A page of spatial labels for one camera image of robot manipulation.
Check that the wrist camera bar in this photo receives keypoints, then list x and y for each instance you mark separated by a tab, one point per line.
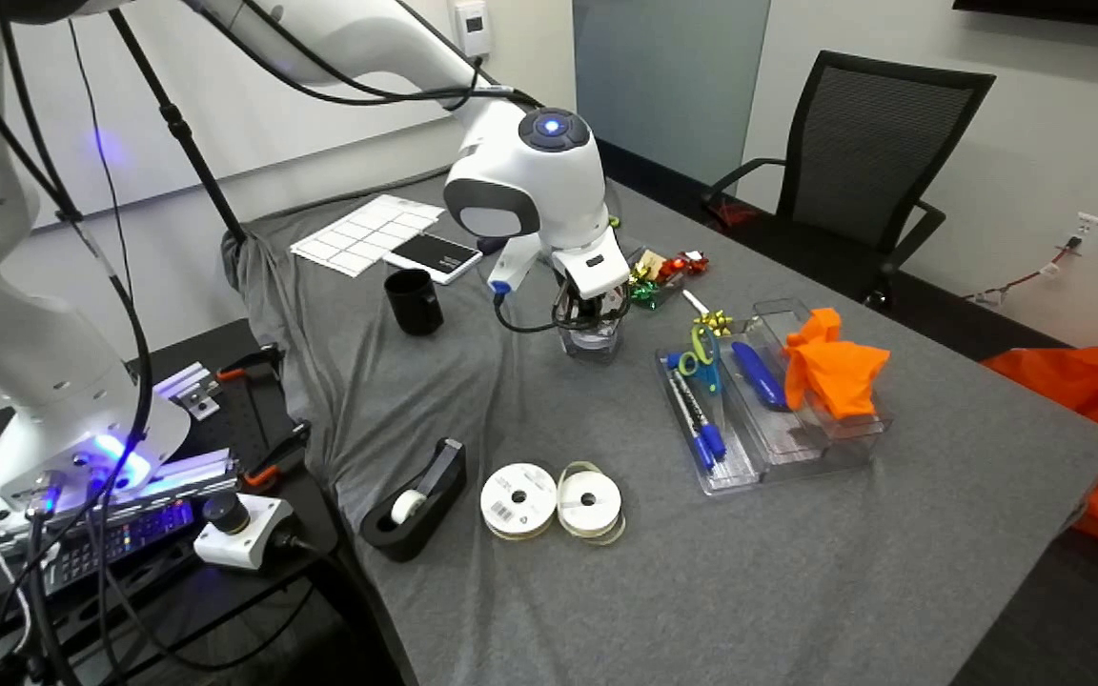
513	264

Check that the frosted glass panel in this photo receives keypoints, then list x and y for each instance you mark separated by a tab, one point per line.
686	79

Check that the clear ribbed plastic tray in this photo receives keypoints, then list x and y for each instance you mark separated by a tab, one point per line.
734	480
777	441
861	425

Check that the white wall thermostat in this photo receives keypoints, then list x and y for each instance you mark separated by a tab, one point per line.
475	26

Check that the gold gift bow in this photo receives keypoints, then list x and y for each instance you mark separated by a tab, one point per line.
648	267

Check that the green blue scissors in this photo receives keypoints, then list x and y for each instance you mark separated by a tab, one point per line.
701	368

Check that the white whiteboard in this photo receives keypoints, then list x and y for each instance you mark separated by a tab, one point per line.
269	134

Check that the green yellow gift bow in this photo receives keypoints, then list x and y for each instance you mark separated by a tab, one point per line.
648	294

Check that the black wall television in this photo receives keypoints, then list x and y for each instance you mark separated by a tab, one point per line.
1058	11

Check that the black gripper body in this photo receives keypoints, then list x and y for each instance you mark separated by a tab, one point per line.
587	311

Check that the small transparent plastic box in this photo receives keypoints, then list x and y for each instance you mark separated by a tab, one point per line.
591	360

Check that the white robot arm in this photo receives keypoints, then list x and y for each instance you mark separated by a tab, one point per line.
549	177

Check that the black tripod stand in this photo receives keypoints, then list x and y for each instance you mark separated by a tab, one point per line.
185	139

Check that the white wall outlet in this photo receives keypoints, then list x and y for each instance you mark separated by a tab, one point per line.
1090	232

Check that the grey tablecloth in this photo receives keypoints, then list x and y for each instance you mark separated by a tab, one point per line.
829	575

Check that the black tape dispenser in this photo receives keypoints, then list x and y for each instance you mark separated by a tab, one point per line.
448	462

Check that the black mesh office chair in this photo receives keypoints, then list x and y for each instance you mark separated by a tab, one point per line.
878	139

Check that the black cup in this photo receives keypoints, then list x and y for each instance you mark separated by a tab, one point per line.
413	307

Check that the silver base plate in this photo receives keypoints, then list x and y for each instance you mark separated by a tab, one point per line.
180	482

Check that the blue marker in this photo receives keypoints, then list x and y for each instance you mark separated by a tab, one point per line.
762	378

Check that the white label sheet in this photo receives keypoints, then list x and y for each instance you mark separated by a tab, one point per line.
358	233

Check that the red gift bow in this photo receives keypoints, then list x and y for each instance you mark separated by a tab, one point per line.
686	264

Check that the silver metal clamp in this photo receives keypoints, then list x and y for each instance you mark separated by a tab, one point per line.
189	382

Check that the black robot stand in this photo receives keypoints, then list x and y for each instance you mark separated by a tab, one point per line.
192	635

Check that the cream ribbon spool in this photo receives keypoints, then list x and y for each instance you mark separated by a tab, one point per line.
587	506

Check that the blue capped pen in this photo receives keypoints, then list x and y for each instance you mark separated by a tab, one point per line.
699	445
711	438

